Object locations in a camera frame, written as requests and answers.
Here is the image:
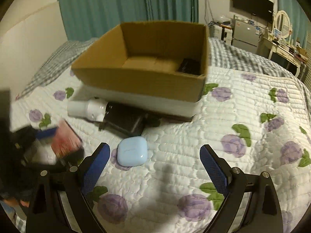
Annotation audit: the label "white cylindrical bottle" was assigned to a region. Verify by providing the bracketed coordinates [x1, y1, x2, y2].
[67, 98, 107, 122]

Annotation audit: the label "light blue earbuds case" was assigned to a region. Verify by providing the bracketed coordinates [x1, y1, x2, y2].
[117, 136, 148, 167]

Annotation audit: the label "black power adapter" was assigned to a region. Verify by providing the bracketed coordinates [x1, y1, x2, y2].
[99, 102, 147, 137]

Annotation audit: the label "black keyboard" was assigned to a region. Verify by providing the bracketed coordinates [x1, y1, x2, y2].
[176, 58, 200, 76]

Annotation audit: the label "person's left hand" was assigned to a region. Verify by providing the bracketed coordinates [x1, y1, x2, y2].
[1, 192, 31, 208]

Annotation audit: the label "white floral quilt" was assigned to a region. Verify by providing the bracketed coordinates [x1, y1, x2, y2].
[11, 67, 310, 232]

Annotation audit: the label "teal curtain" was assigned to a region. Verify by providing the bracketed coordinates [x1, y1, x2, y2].
[278, 0, 310, 48]
[58, 0, 198, 41]

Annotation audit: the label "brown cardboard box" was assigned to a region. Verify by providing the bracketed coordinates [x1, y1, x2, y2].
[72, 21, 209, 103]

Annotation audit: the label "grey checked bed sheet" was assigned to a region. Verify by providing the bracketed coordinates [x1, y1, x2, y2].
[15, 37, 295, 100]

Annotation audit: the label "white dressing table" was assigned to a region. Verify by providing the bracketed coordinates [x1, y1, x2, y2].
[256, 34, 308, 82]

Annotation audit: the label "grey mini fridge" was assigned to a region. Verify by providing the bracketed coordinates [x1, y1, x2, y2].
[232, 19, 259, 54]

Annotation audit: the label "white suitcase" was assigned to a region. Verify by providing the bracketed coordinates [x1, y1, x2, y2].
[211, 25, 233, 45]

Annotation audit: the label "white oval vanity mirror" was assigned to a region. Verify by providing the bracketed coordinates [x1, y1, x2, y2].
[273, 10, 292, 39]

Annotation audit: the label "teal curtain right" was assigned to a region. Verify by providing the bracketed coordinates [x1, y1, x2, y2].
[278, 0, 310, 48]

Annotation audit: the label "black wall television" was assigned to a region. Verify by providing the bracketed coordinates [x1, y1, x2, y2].
[232, 0, 273, 23]

